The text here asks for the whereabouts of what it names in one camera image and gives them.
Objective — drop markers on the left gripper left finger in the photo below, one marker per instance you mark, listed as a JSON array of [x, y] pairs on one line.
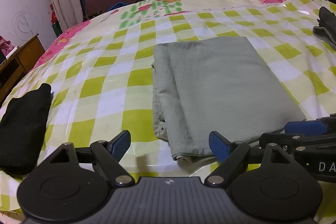
[[107, 156]]

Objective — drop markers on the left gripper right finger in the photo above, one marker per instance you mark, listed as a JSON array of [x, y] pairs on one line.
[[233, 159]]

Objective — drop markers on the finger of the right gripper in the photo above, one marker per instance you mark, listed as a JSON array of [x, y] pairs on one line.
[[315, 127]]

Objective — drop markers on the light green pants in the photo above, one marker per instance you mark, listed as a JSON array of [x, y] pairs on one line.
[[218, 84]]

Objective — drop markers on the dark grey folded garment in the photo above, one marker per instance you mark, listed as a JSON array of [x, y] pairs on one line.
[[327, 21]]

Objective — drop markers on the wooden side cabinet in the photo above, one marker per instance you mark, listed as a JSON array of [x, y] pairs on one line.
[[19, 64]]

